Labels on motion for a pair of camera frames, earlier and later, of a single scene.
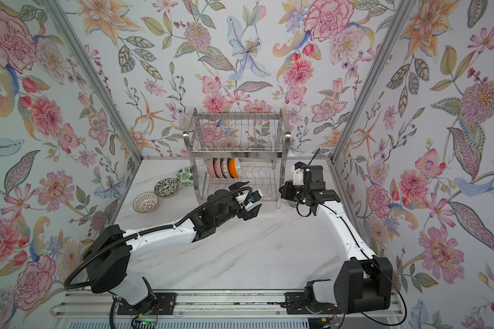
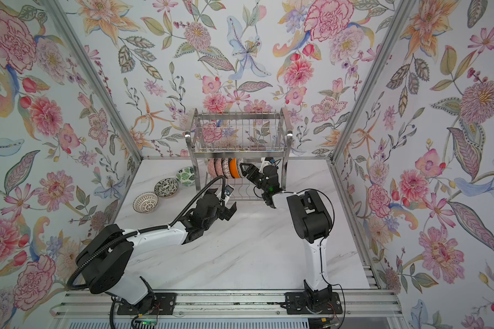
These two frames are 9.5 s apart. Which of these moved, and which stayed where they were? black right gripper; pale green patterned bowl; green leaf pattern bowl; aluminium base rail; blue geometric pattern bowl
Moved: black right gripper; pale green patterned bowl
Stayed: blue geometric pattern bowl; green leaf pattern bowl; aluminium base rail
